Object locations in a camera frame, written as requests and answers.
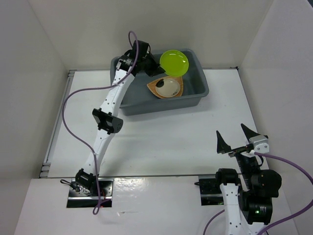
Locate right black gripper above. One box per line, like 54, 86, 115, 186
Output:
216, 121, 263, 188

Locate green plastic plate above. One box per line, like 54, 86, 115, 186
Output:
159, 49, 189, 77

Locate cream ceramic plate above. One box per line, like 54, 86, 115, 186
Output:
156, 77, 180, 98

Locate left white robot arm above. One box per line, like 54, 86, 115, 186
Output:
75, 41, 164, 196

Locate grey plastic bin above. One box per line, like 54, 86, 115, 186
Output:
120, 48, 209, 116

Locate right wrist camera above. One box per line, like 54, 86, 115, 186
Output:
248, 135, 269, 154

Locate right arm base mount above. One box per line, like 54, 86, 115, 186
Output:
194, 175, 224, 206

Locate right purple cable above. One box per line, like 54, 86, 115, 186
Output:
203, 151, 313, 235

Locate purple cable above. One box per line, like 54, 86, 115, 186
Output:
62, 30, 140, 215
203, 151, 313, 235

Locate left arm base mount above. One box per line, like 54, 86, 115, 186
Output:
60, 178, 113, 208

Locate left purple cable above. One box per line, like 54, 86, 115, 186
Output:
62, 30, 140, 215

